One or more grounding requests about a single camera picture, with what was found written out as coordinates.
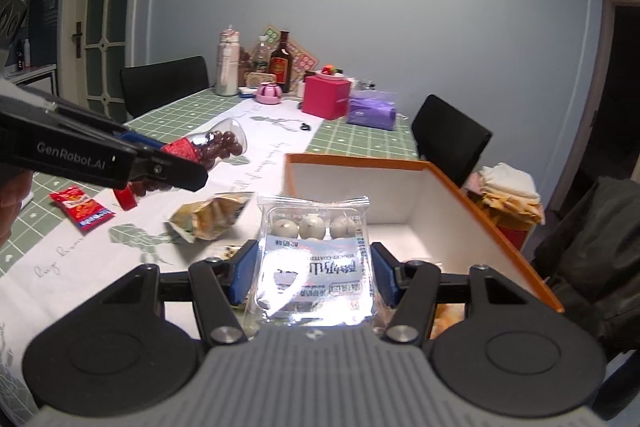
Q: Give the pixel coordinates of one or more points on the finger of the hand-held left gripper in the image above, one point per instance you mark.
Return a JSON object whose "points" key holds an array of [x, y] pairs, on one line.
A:
{"points": [[142, 142], [170, 169]]}

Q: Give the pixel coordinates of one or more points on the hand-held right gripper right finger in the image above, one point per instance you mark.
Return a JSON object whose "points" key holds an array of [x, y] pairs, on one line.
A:
{"points": [[382, 274]]}

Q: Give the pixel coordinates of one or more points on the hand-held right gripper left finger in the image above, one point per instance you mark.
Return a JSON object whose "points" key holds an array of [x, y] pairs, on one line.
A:
{"points": [[245, 272]]}

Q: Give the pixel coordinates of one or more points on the dark red candy bag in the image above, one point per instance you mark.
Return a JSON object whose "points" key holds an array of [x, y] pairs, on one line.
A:
{"points": [[220, 142]]}

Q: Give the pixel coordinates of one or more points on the yellow potato chips bag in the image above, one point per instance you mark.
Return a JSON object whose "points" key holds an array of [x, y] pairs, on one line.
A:
{"points": [[210, 217]]}

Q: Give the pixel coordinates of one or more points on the red snack packet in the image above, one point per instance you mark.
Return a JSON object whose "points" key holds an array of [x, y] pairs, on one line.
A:
{"points": [[80, 207]]}

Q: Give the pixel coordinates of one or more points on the clear packet of white balls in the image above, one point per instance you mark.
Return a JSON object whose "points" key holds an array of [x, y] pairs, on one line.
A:
{"points": [[315, 257]]}

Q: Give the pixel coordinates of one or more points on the orange cardboard box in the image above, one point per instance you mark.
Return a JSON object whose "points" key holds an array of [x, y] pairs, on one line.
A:
{"points": [[350, 187]]}

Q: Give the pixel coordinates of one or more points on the person's left hand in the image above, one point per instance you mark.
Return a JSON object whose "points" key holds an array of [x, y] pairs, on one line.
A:
{"points": [[12, 202]]}

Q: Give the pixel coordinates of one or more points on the black chair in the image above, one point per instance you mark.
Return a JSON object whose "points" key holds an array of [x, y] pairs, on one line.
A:
{"points": [[447, 132], [165, 87]]}

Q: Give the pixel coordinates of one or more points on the white cabinet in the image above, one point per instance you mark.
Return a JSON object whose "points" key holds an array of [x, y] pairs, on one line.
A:
{"points": [[35, 77]]}

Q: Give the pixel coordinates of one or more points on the white thermos bottle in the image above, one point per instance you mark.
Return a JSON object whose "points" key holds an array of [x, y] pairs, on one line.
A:
{"points": [[227, 67]]}

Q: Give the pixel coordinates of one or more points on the white printed table runner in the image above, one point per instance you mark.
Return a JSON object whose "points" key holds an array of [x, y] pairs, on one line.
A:
{"points": [[75, 257]]}

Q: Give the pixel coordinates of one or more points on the pink round gadget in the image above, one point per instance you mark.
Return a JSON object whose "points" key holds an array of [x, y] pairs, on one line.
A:
{"points": [[268, 94]]}

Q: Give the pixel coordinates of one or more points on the small beige radio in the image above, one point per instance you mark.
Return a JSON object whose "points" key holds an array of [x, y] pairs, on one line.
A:
{"points": [[257, 79]]}

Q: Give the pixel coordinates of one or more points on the glass panel door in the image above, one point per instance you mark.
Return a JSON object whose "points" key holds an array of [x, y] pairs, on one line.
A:
{"points": [[107, 7]]}

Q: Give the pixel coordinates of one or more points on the clear plastic water bottle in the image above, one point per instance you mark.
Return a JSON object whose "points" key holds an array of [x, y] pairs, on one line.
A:
{"points": [[261, 54]]}

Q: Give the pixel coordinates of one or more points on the brown glass bottle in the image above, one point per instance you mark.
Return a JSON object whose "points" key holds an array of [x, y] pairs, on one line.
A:
{"points": [[280, 67]]}

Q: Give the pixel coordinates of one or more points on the stack of folded cloths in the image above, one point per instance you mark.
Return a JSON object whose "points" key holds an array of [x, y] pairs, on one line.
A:
{"points": [[510, 192]]}

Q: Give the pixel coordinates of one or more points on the purple tissue pack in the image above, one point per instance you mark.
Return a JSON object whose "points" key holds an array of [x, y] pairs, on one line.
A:
{"points": [[372, 112]]}

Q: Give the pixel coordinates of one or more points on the pink cube box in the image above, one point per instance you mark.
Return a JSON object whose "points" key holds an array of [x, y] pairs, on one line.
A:
{"points": [[325, 97]]}

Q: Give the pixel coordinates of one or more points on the patterned board with dots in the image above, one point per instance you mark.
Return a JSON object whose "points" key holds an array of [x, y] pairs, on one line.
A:
{"points": [[302, 57]]}

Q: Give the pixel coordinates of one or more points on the white dish with red items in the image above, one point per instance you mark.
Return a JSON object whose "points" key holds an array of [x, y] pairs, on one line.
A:
{"points": [[329, 73]]}

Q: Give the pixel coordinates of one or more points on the dark jacket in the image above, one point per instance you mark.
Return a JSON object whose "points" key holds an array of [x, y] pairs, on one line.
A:
{"points": [[590, 257]]}

